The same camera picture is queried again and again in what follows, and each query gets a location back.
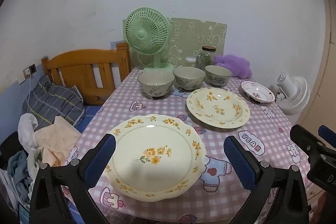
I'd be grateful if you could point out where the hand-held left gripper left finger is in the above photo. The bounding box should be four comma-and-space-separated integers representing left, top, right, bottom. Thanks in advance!
29, 133, 117, 224

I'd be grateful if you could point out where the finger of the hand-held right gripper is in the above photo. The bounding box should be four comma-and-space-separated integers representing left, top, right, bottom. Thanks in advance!
290, 124, 336, 160
318, 125, 336, 148

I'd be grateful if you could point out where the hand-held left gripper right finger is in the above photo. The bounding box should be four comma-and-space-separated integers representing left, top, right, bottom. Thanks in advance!
223, 135, 310, 224

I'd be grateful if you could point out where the yellow round floral plate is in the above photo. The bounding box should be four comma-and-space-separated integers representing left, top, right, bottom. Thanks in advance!
186, 88, 250, 129

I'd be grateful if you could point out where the yellow scalloped floral plate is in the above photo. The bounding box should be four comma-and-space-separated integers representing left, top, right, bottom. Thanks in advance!
102, 114, 207, 201

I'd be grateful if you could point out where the small white red-rimmed plate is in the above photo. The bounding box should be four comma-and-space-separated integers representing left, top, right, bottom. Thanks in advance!
240, 81, 276, 104

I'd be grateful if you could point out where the green-grey bowl blue floral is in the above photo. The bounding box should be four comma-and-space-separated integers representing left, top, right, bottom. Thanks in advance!
204, 65, 232, 87

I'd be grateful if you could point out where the green-grey ceramic bowl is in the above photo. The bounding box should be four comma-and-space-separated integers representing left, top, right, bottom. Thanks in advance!
138, 70, 175, 99
173, 67, 206, 90

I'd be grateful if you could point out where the white standing fan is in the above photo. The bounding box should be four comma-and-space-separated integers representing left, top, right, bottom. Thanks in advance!
274, 72, 311, 116

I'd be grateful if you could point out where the blue bed sheet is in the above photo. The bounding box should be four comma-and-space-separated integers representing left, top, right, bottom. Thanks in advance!
76, 105, 103, 132

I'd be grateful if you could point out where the peach cloth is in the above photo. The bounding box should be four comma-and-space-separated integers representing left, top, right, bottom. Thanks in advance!
34, 116, 82, 167

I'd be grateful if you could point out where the beige cabinet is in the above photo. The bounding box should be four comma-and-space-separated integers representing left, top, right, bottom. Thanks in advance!
299, 0, 336, 203

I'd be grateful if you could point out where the grey plaid pillow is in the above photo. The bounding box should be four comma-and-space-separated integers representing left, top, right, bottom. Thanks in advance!
22, 75, 85, 127

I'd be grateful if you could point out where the pink checked tablecloth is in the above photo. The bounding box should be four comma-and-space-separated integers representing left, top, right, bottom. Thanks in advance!
59, 65, 315, 224

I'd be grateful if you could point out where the white cloth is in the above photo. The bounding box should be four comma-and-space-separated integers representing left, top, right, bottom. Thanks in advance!
18, 113, 40, 151

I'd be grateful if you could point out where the pile of dark clothes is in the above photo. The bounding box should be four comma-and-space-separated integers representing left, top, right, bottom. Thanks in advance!
0, 132, 42, 214

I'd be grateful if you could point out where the purple plush toy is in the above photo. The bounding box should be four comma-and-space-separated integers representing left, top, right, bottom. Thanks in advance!
215, 54, 252, 78

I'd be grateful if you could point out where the wooden chair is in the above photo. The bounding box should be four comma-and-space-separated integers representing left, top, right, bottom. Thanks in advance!
41, 42, 132, 106

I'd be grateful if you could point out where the glass jar dark lid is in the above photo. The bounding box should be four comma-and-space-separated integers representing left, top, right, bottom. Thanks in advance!
196, 46, 216, 70

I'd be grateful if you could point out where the green desk fan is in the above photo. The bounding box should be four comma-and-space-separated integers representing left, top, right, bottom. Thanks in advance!
124, 7, 175, 74

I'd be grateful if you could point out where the green cartoon print board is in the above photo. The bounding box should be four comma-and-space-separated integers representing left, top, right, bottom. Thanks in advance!
130, 17, 227, 68

